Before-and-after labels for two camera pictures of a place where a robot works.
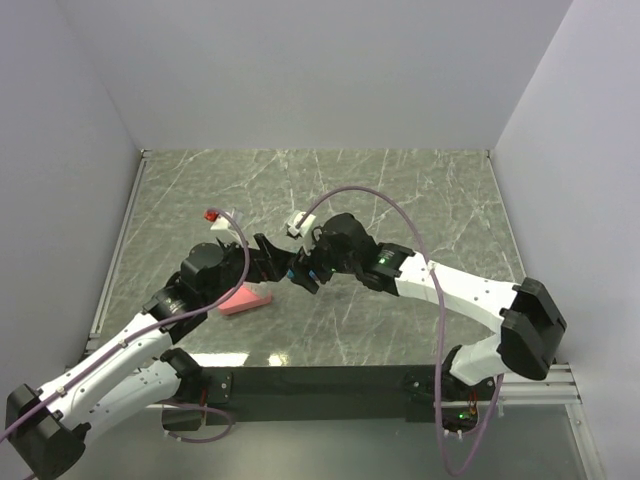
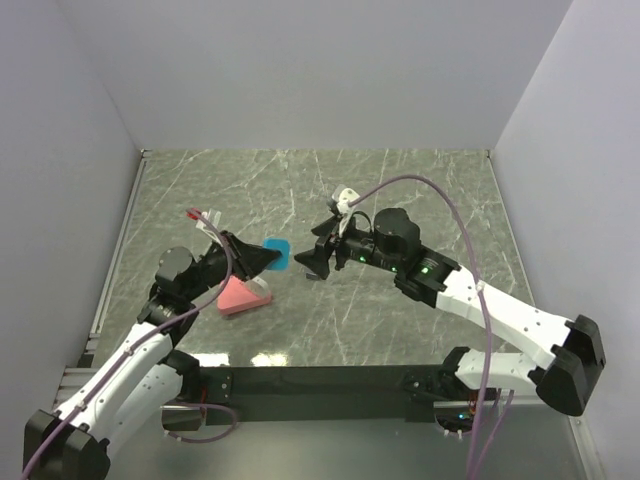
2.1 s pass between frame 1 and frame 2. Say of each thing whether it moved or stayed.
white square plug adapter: stayed
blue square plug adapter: moved
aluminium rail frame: stayed
